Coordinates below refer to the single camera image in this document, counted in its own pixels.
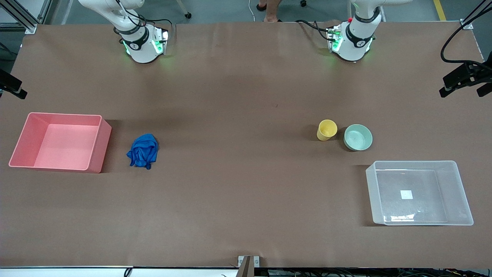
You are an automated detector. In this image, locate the mint green bowl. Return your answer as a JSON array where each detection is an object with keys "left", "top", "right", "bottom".
[{"left": 344, "top": 124, "right": 373, "bottom": 151}]

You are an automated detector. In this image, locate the yellow plastic cup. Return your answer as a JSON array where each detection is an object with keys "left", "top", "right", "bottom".
[{"left": 317, "top": 120, "right": 338, "bottom": 142}]

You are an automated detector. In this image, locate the blue microfibre cloth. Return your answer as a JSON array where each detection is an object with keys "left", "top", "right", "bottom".
[{"left": 126, "top": 133, "right": 159, "bottom": 170}]

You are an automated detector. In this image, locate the pink plastic bin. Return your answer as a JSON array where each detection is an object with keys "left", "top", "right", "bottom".
[{"left": 8, "top": 112, "right": 112, "bottom": 174}]

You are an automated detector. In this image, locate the clear plastic bin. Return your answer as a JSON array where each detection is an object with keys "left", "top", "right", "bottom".
[{"left": 365, "top": 160, "right": 474, "bottom": 226}]

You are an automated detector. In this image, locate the person foot in sandal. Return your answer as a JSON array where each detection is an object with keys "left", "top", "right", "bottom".
[{"left": 256, "top": 0, "right": 283, "bottom": 22}]

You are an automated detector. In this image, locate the aluminium frame post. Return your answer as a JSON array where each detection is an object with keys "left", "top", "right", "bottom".
[{"left": 0, "top": 0, "right": 53, "bottom": 33}]

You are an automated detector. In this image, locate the black right arm base cable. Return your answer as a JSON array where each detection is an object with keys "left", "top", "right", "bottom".
[{"left": 114, "top": 0, "right": 173, "bottom": 36}]

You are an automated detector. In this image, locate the black arm base cable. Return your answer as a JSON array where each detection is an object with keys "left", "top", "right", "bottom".
[
  {"left": 114, "top": 0, "right": 173, "bottom": 36},
  {"left": 295, "top": 19, "right": 334, "bottom": 41}
]

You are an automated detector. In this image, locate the black left arm base cable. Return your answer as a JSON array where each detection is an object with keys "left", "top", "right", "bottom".
[{"left": 295, "top": 19, "right": 334, "bottom": 41}]

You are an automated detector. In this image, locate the metal table edge bracket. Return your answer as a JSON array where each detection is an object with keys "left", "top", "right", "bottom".
[{"left": 238, "top": 255, "right": 260, "bottom": 277}]

